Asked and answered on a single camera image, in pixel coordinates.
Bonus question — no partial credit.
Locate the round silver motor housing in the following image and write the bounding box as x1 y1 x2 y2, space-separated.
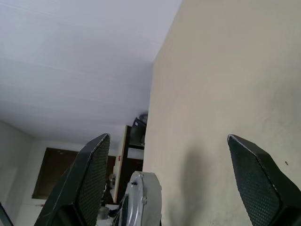
140 171 163 226

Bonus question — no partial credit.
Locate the black round object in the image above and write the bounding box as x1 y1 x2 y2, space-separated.
131 113 149 145

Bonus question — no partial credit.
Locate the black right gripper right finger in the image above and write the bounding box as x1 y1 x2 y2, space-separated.
227 134 301 226

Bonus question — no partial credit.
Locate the beige wooden board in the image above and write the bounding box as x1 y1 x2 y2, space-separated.
113 124 129 204

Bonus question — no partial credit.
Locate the black shelf frame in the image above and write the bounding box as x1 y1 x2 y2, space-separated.
126 124 146 174

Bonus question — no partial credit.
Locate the grey toothed motor lid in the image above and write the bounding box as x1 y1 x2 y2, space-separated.
112 171 148 226

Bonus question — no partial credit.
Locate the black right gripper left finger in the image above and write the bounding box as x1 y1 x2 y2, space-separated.
34 133 111 226

